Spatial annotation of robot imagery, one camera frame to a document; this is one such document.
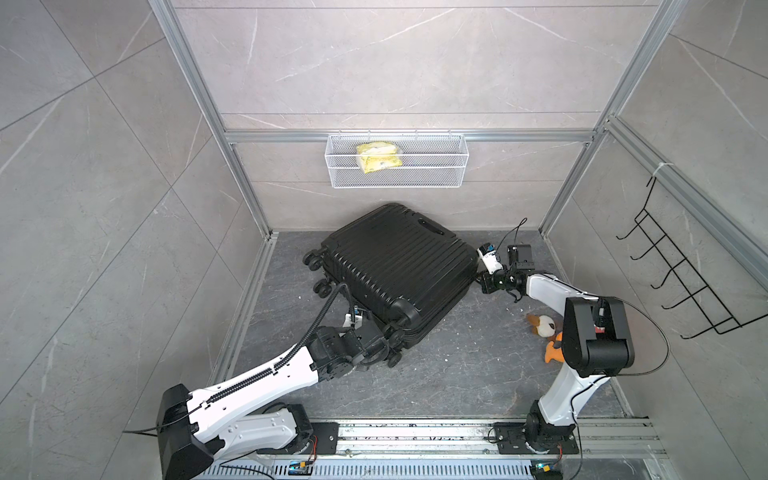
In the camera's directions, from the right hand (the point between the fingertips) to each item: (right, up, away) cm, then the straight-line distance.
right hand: (479, 275), depth 98 cm
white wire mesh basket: (-17, +39, +3) cm, 43 cm away
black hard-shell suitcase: (-26, +2, -17) cm, 31 cm away
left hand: (-38, -17, -23) cm, 48 cm away
